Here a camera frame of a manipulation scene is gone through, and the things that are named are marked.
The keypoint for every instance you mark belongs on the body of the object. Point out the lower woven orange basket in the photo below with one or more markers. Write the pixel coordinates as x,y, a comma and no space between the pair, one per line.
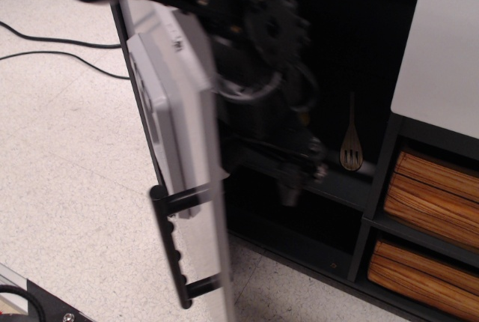
425,279

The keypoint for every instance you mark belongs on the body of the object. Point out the aluminium frame rail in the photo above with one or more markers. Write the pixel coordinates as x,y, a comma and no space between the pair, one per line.
12,303

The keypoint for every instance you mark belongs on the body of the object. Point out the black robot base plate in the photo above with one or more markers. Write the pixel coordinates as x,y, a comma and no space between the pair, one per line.
54,308

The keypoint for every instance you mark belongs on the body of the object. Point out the upper woven orange basket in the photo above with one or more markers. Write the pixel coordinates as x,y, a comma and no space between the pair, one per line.
435,196

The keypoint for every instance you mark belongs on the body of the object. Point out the woven orange basket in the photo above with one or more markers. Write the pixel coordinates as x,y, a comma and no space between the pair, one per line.
435,196
425,279

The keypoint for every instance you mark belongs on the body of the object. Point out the dark grey fridge cabinet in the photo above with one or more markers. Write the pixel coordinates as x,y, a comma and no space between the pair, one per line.
355,45

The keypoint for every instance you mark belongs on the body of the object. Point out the wooden slotted spoon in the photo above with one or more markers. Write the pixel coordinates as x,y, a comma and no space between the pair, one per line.
351,154

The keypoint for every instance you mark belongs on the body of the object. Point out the grey water dispenser panel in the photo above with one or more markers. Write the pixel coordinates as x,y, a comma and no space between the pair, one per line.
160,103

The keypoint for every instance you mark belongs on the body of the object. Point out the grey toy fridge door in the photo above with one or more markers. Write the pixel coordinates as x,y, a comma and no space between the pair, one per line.
192,223

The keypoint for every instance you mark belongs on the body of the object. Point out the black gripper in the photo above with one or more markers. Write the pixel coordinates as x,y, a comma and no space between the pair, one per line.
272,130

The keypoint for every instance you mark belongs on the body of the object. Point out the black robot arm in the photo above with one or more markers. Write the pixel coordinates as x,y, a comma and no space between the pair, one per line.
263,88

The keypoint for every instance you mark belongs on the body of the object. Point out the white cabinet door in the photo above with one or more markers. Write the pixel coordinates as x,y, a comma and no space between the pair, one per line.
438,79

